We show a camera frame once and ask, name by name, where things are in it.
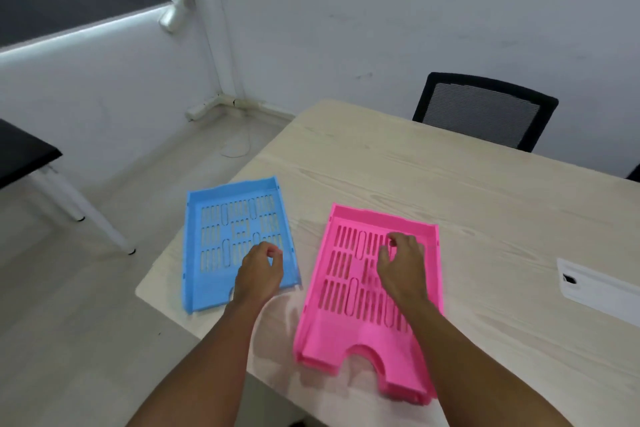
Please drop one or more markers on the person's right hand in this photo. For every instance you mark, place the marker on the person's right hand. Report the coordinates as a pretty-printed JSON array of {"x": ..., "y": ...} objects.
[{"x": 402, "y": 275}]

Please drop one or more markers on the person's left hand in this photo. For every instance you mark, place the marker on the person's left hand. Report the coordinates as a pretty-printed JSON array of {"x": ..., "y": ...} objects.
[{"x": 256, "y": 277}]

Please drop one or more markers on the person's left thumb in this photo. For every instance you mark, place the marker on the person's left thumb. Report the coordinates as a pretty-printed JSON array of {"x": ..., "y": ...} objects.
[{"x": 278, "y": 260}]

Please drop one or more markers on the person's right thumb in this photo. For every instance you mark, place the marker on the person's right thumb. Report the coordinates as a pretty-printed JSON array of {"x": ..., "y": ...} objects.
[{"x": 383, "y": 256}]

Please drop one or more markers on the person's left forearm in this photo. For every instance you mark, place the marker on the person's left forearm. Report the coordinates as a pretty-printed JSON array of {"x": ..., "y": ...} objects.
[{"x": 210, "y": 366}]

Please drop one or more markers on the person's right forearm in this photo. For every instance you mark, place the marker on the person's right forearm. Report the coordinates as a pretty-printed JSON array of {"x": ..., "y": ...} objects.
[{"x": 475, "y": 371}]

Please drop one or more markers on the blue plastic paper tray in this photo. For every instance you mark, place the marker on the blue plastic paper tray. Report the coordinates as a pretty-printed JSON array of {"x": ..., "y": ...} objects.
[{"x": 215, "y": 281}]

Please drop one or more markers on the pink plastic paper tray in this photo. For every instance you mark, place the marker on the pink plastic paper tray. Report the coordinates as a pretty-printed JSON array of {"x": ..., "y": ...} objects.
[{"x": 350, "y": 336}]

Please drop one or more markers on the black mesh office chair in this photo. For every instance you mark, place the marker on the black mesh office chair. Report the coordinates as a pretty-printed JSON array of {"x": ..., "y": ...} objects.
[{"x": 482, "y": 109}]

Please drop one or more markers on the white flat plastic box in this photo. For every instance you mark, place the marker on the white flat plastic box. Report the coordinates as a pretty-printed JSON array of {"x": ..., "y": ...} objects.
[{"x": 605, "y": 291}]

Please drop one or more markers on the black table with white legs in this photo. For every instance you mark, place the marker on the black table with white legs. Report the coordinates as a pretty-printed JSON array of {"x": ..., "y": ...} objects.
[{"x": 20, "y": 151}]

